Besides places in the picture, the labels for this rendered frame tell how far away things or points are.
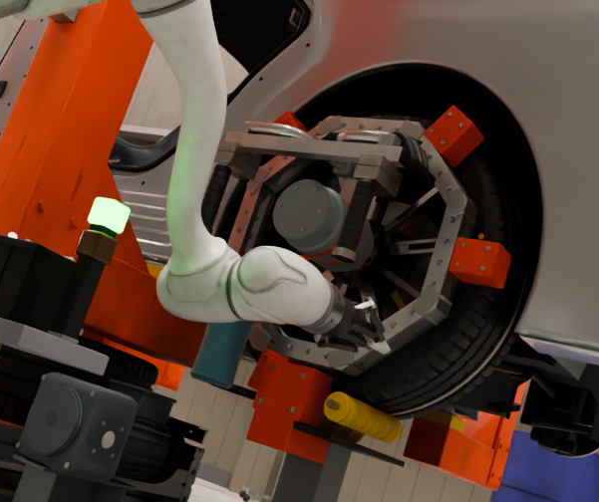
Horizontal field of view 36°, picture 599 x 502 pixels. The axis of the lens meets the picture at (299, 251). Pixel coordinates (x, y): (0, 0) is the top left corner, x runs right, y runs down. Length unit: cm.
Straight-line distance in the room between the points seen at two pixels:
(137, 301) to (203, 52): 97
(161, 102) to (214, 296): 746
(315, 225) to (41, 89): 64
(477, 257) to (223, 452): 563
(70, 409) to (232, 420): 547
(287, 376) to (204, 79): 78
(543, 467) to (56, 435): 397
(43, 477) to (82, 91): 77
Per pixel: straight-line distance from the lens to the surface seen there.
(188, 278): 146
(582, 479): 553
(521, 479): 551
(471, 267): 176
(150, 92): 903
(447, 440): 367
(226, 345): 184
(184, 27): 124
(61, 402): 185
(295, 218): 180
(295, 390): 185
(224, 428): 729
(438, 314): 179
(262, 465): 690
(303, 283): 139
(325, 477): 199
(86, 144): 196
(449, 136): 190
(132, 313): 212
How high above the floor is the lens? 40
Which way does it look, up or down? 12 degrees up
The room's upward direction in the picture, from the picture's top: 18 degrees clockwise
